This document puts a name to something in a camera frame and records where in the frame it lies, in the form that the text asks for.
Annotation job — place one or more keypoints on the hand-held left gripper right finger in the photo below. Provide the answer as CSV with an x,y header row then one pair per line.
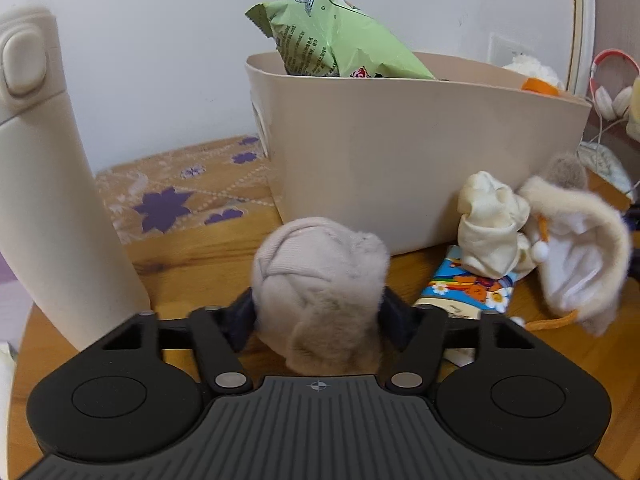
x,y
395,317

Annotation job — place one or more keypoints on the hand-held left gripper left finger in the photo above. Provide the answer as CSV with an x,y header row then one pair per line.
x,y
240,320

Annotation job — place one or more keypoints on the beige sock ball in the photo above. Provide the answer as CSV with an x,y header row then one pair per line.
x,y
310,280

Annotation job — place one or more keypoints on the beige plastic storage bin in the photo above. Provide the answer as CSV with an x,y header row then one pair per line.
x,y
400,160

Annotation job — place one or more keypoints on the light green cartoon snack packet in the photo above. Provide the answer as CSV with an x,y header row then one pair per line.
x,y
350,45

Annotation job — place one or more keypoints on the round wooden desk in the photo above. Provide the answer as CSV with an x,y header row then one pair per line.
x,y
200,265

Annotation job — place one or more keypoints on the cartoon print cream tube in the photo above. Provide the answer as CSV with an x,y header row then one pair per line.
x,y
465,285

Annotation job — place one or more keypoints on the cream satin scrunchie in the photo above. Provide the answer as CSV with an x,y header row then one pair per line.
x,y
490,230

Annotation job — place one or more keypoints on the floral patterned mat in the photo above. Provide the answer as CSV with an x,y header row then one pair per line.
x,y
165,205

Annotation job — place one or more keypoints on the white pouch with fur trim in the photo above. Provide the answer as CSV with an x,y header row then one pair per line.
x,y
570,265

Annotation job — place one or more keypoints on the cream thermos bottle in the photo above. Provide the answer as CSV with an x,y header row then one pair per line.
x,y
50,210

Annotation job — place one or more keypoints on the white crumpled paper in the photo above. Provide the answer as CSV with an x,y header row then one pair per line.
x,y
6,370

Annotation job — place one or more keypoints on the white knitted item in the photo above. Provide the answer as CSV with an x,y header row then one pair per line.
x,y
605,165

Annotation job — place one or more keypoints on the orange item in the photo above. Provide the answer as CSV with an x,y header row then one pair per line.
x,y
540,87

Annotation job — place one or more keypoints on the white plush toy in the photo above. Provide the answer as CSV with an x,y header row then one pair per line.
x,y
530,67

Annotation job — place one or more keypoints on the pink and white headphones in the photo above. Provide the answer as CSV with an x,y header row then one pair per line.
x,y
607,105

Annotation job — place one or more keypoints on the yellow plush toy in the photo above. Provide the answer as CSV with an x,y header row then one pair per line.
x,y
635,110

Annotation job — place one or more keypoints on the white wall socket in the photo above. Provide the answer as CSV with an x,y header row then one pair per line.
x,y
502,50

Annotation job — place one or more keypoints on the cream curved frame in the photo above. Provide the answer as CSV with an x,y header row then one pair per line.
x,y
582,25

